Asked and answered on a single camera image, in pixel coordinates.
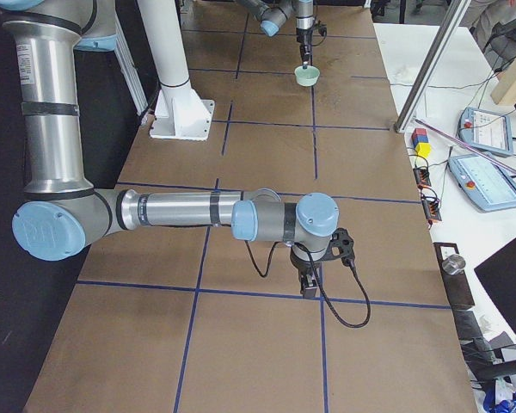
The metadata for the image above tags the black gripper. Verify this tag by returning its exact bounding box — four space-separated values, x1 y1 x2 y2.
296 27 313 70
290 243 321 299

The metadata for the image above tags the mint green bowl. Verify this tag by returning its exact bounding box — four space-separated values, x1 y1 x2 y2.
294 65 321 87

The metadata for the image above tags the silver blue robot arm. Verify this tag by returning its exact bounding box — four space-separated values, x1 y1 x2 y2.
0 1 339 298
236 0 317 69

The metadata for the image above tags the black orange power adapter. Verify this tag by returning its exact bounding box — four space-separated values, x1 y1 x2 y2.
421 195 442 224
413 166 432 189

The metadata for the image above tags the red blue block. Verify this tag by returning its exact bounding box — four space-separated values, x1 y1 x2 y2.
411 128 429 147

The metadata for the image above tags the steel tumbler cup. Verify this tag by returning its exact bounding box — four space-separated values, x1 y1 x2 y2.
441 254 466 275

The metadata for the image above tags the yellow block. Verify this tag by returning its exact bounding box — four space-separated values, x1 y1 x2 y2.
415 142 432 158

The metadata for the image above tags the black computer monitor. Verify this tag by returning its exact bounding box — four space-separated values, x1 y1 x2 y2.
475 238 516 334

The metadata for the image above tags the far teach pendant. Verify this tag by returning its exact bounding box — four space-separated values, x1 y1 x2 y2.
458 107 513 157

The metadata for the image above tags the teach pendant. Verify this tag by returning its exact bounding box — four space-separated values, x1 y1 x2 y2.
458 107 513 157
448 155 516 213

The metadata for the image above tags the near teach pendant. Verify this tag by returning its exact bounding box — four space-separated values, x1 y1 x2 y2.
448 155 516 213

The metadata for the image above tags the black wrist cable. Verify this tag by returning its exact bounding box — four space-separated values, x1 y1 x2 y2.
243 240 372 330
304 16 328 47

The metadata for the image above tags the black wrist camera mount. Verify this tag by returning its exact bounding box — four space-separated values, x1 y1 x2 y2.
322 228 355 267

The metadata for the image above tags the aluminium frame post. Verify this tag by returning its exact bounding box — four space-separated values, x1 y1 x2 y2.
394 0 470 133

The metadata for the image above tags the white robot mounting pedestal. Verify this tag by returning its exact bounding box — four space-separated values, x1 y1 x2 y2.
138 0 215 141

